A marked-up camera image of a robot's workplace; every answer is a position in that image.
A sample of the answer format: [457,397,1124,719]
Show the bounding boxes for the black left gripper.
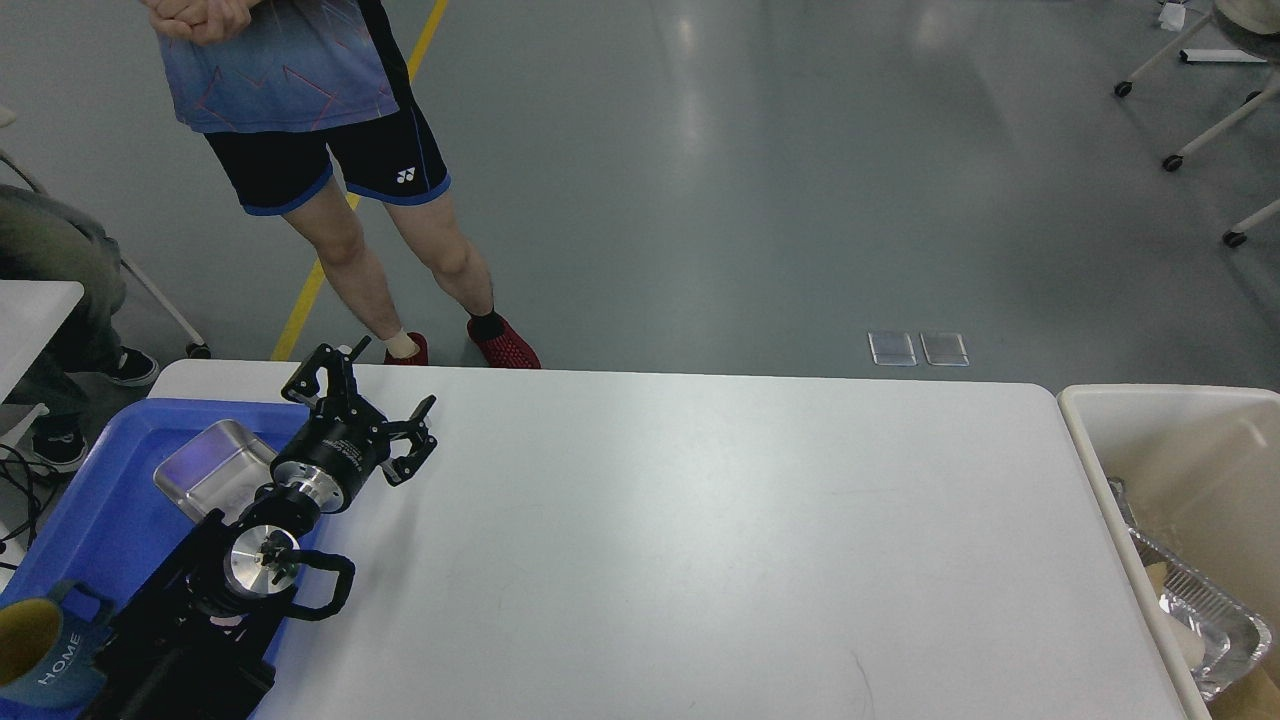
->
[270,336,438,514]

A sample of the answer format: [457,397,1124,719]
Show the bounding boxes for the square stainless steel tray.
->
[154,419,276,524]

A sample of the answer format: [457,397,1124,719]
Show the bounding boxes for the aluminium foil tray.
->
[1129,529,1275,705]

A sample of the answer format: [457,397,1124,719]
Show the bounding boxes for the white paper cup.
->
[1144,562,1204,670]

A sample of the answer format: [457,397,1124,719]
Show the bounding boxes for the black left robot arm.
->
[79,345,438,719]

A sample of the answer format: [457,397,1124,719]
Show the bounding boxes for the person's left hand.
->
[175,1,259,41]

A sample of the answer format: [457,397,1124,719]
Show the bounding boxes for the person's right hand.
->
[143,1,246,46]

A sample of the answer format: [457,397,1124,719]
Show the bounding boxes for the blue plastic bin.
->
[3,398,307,610]

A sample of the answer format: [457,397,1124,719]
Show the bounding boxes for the standing person in shorts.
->
[155,1,541,369]

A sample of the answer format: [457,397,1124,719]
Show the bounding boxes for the white side table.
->
[1,279,84,398]

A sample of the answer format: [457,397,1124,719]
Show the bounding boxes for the seated person in green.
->
[1,184,160,473]

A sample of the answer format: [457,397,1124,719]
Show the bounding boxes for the dark blue HOME mug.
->
[1,579,116,708]

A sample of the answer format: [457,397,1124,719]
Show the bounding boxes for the clear plastic sheet in bin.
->
[1106,477,1138,538]

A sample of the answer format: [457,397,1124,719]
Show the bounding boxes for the beige plastic bin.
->
[1059,384,1277,719]

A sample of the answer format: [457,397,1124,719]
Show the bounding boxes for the brown paper in bin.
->
[1208,667,1279,719]

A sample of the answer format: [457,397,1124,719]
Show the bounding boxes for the white rolling chair base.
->
[1114,0,1280,249]

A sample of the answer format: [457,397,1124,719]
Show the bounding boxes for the black cables on floor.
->
[0,445,46,571]

